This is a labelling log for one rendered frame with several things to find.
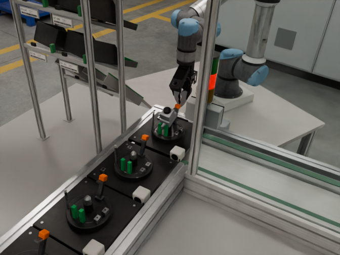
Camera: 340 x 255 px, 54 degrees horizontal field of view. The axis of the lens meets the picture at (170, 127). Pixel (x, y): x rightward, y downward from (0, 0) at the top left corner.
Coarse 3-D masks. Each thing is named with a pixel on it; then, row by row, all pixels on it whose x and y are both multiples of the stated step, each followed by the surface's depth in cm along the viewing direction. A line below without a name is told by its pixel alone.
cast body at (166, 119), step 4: (164, 108) 132; (168, 108) 132; (160, 112) 132; (164, 112) 131; (168, 112) 131; (172, 112) 132; (176, 112) 136; (160, 116) 133; (164, 116) 131; (168, 116) 131; (172, 116) 133; (176, 116) 137; (160, 120) 134; (164, 120) 133; (168, 120) 132; (172, 120) 135; (164, 124) 134; (168, 124) 133
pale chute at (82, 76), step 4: (56, 60) 141; (64, 60) 144; (80, 68) 137; (72, 72) 141; (80, 72) 138; (80, 76) 138; (84, 76) 140; (88, 80) 143; (100, 84) 149; (104, 92) 161; (112, 96) 159
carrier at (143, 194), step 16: (128, 144) 134; (112, 160) 125; (128, 160) 123; (144, 160) 123; (160, 160) 127; (96, 176) 118; (112, 176) 119; (128, 176) 116; (144, 176) 117; (160, 176) 120; (128, 192) 113; (144, 192) 111
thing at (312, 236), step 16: (192, 176) 122; (192, 192) 127; (208, 192) 123; (224, 192) 119; (224, 208) 123; (240, 208) 119; (256, 208) 115; (272, 208) 112; (272, 224) 115; (288, 224) 111; (304, 224) 108; (304, 240) 112; (320, 240) 108; (336, 240) 105
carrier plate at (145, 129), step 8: (144, 128) 143; (184, 128) 144; (136, 136) 138; (184, 136) 140; (136, 144) 136; (152, 144) 134; (160, 144) 135; (168, 144) 135; (176, 144) 135; (184, 144) 135; (160, 152) 131; (168, 152) 131
